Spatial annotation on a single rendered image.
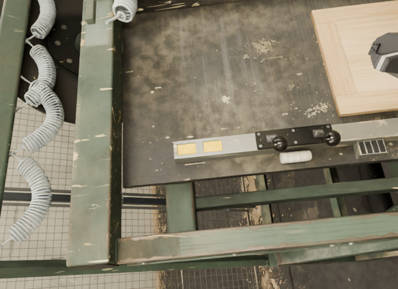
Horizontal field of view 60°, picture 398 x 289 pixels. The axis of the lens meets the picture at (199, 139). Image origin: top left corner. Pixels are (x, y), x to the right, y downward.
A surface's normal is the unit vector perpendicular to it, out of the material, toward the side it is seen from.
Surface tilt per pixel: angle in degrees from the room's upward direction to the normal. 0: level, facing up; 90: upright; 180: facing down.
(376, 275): 0
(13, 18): 90
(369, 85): 58
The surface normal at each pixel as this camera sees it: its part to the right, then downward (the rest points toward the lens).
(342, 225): -0.07, -0.39
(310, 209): -0.88, -0.11
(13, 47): 0.47, -0.39
